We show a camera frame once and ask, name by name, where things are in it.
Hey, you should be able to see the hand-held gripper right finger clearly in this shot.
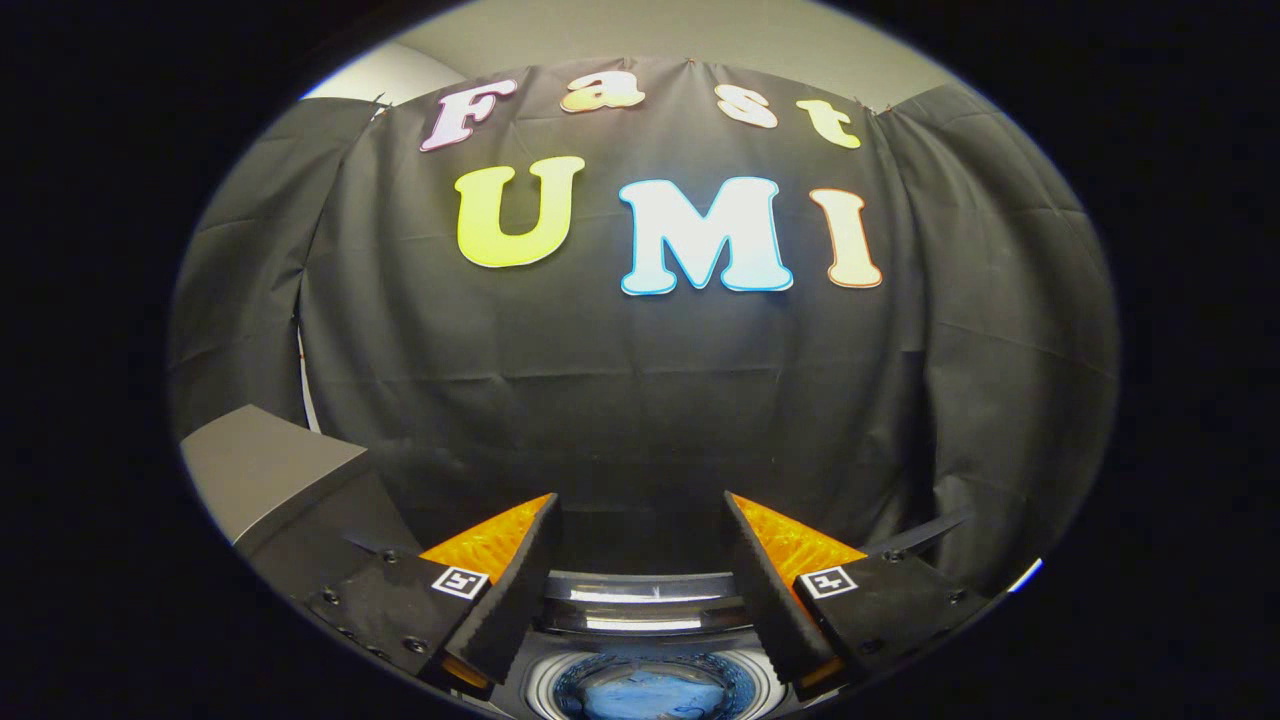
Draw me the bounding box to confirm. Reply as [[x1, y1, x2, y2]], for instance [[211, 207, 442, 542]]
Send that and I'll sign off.
[[722, 490, 1001, 703]]

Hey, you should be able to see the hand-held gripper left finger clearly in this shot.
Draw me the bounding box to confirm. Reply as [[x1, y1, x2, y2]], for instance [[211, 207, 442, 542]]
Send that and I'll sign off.
[[305, 493, 563, 701]]

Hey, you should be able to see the light blue polo shirt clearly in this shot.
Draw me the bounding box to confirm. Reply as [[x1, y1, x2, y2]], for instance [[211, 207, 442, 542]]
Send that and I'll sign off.
[[585, 668, 733, 720]]

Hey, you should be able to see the black backdrop cloth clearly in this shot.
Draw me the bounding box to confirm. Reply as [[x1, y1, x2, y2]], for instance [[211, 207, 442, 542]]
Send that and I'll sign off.
[[168, 58, 1119, 596]]

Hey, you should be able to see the grey cabinet with dark top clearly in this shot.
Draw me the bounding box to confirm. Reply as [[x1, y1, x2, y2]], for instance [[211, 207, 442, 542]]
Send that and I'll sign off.
[[180, 405, 423, 603]]

